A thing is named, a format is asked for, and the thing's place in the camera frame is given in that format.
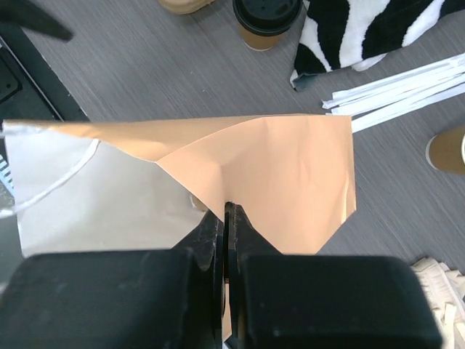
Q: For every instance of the single paper cup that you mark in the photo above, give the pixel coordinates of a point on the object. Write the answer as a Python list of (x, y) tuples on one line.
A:
[(257, 42)]

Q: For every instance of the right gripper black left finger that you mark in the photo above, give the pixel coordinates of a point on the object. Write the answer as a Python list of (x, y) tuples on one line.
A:
[(154, 298)]

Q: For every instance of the brown paper bag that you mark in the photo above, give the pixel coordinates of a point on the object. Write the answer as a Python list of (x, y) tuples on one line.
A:
[(84, 187)]

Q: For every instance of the white wrapped straw left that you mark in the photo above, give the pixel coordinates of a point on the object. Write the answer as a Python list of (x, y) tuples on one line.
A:
[(435, 71)]

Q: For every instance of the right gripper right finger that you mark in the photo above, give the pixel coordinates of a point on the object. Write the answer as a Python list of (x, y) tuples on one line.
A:
[(282, 300)]

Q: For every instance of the white wrapped straw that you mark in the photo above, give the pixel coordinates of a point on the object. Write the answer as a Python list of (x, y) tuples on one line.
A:
[(435, 71), (374, 102), (403, 107)]

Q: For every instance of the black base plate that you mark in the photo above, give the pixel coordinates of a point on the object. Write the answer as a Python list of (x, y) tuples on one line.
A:
[(30, 89)]

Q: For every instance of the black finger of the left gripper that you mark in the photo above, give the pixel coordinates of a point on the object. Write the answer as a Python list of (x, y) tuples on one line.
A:
[(27, 14)]

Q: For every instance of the white wrapped straw right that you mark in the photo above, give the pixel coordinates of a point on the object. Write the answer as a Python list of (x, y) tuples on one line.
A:
[(403, 107)]

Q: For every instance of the cardboard cup carrier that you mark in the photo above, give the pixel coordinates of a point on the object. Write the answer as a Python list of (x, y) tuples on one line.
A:
[(184, 7)]

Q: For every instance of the stack of paper cups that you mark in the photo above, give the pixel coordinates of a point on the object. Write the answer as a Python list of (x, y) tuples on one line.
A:
[(445, 151)]

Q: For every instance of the white wrapped straw middle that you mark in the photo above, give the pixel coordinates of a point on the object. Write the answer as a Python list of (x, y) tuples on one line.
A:
[(374, 102)]

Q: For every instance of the zebra print pillow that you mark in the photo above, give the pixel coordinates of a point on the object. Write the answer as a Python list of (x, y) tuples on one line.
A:
[(358, 34)]

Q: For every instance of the black lid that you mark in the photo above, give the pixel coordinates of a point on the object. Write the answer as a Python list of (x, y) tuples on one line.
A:
[(267, 17)]

